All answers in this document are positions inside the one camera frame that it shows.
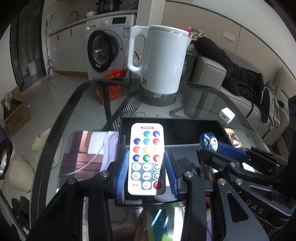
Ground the white colourful button remote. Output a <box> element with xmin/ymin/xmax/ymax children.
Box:
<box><xmin>127</xmin><ymin>123</ymin><xmax>166</xmax><ymax>196</ymax></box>

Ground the red handled screwdriver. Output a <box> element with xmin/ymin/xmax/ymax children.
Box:
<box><xmin>199</xmin><ymin>163</ymin><xmax>215</xmax><ymax>181</ymax></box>

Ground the blue eye drop bottle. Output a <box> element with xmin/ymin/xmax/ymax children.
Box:
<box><xmin>200</xmin><ymin>132</ymin><xmax>218</xmax><ymax>152</ymax></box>

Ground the green plastic blister pack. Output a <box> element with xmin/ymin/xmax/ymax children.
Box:
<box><xmin>146</xmin><ymin>204</ymin><xmax>185</xmax><ymax>240</ymax></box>

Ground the black open storage box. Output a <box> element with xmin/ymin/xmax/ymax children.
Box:
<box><xmin>116</xmin><ymin>117</ymin><xmax>231</xmax><ymax>206</ymax></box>

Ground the white power adapter cube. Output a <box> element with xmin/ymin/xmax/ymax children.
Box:
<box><xmin>218</xmin><ymin>107</ymin><xmax>235</xmax><ymax>124</ymax></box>

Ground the black puffer jacket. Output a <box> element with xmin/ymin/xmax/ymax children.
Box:
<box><xmin>194</xmin><ymin>37</ymin><xmax>270</xmax><ymax>123</ymax></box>

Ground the red gift box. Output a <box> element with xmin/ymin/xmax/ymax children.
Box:
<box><xmin>93</xmin><ymin>69</ymin><xmax>127</xmax><ymax>105</ymax></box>

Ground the beige slipper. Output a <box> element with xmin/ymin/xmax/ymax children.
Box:
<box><xmin>32</xmin><ymin>128</ymin><xmax>51</xmax><ymax>153</ymax></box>

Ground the grey sofa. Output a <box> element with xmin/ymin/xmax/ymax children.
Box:
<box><xmin>189</xmin><ymin>57</ymin><xmax>295</xmax><ymax>146</ymax></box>

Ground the white electric kettle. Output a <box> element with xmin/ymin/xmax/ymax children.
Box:
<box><xmin>127</xmin><ymin>25</ymin><xmax>191</xmax><ymax>95</ymax></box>

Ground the cardboard box on floor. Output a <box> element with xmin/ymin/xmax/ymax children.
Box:
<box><xmin>1</xmin><ymin>86</ymin><xmax>31</xmax><ymax>136</ymax></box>

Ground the floor mop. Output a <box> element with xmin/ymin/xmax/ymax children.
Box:
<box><xmin>45</xmin><ymin>21</ymin><xmax>59</xmax><ymax>79</ymax></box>

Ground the white front load washing machine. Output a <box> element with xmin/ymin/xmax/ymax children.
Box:
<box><xmin>85</xmin><ymin>14</ymin><xmax>136</xmax><ymax>80</ymax></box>

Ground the white waste bin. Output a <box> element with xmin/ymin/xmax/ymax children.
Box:
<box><xmin>26</xmin><ymin>61</ymin><xmax>39</xmax><ymax>76</ymax></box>

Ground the white bowl on counter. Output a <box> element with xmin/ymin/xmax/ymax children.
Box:
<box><xmin>85</xmin><ymin>10</ymin><xmax>97</xmax><ymax>18</ymax></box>

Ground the black rice cooker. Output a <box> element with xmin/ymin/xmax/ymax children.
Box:
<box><xmin>96</xmin><ymin>0</ymin><xmax>124</xmax><ymax>14</ymax></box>

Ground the white wall socket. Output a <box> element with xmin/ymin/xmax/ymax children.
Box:
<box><xmin>222</xmin><ymin>31</ymin><xmax>235</xmax><ymax>42</ymax></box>

